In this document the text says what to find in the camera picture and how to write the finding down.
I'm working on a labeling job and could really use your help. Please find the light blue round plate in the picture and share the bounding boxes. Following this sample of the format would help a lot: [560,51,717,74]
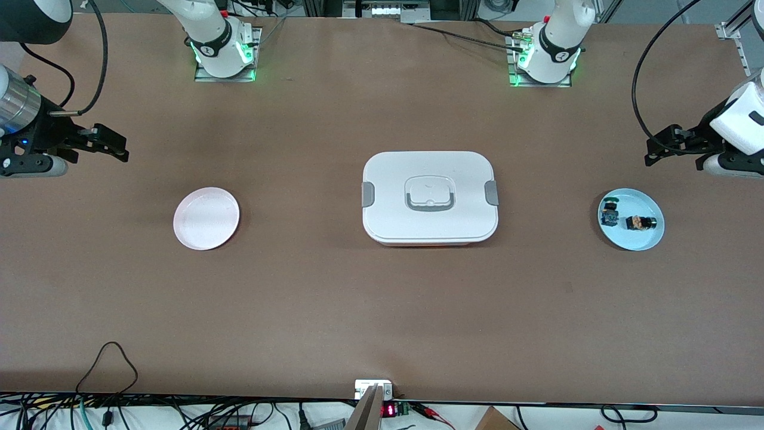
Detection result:
[597,188,666,251]

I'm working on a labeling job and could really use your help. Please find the pink round plate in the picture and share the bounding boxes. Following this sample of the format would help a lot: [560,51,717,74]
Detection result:
[173,187,241,251]

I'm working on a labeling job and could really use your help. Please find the white lidded lunch box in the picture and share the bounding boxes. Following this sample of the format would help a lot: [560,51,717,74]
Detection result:
[362,150,500,247]

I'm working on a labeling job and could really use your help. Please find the brown cardboard box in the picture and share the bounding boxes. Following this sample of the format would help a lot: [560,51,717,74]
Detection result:
[475,406,520,430]

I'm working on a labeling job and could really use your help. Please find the grey aluminium bar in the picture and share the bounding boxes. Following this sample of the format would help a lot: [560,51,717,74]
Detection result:
[345,384,384,430]

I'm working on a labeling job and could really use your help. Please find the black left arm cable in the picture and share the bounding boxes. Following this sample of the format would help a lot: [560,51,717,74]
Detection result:
[633,0,702,155]

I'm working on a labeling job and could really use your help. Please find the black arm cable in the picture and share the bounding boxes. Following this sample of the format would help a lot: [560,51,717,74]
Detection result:
[633,0,702,155]
[21,0,108,115]

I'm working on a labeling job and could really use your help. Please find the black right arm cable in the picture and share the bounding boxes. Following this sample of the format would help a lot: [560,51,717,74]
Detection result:
[21,0,108,115]

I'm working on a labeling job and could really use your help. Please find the green push-button switch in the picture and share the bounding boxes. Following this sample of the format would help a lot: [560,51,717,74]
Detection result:
[600,196,621,228]

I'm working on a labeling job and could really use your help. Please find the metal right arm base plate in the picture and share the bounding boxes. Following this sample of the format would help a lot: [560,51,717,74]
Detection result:
[194,27,262,82]

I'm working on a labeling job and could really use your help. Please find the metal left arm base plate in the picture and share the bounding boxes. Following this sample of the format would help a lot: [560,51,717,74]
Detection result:
[507,33,572,88]

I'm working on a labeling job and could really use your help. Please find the black looped table cable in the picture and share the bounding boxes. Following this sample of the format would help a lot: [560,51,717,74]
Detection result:
[76,342,139,395]

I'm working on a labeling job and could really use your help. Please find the black cable to base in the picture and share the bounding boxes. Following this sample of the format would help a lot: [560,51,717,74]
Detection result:
[412,23,526,51]

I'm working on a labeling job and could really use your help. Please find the black coiled floor cable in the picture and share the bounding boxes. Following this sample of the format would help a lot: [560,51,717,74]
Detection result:
[600,405,657,423]

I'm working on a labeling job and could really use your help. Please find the red clip lead wires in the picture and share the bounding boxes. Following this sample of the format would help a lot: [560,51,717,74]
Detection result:
[412,401,454,430]

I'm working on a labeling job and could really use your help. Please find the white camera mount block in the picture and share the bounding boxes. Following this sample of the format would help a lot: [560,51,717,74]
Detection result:
[355,379,393,401]

